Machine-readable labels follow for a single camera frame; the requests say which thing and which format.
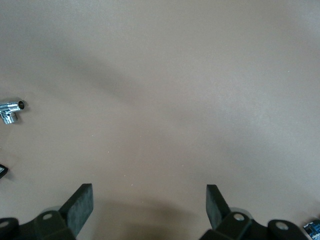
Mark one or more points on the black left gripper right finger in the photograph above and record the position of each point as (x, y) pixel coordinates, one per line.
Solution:
(215, 207)

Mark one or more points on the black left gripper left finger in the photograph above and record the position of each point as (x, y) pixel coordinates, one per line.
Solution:
(75, 210)

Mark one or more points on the red mushroom push button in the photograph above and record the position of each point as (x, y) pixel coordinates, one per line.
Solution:
(313, 230)

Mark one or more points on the chrome pipe fitting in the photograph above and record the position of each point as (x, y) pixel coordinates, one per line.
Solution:
(11, 107)

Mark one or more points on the black switch with white face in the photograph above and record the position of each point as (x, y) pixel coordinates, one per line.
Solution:
(2, 171)

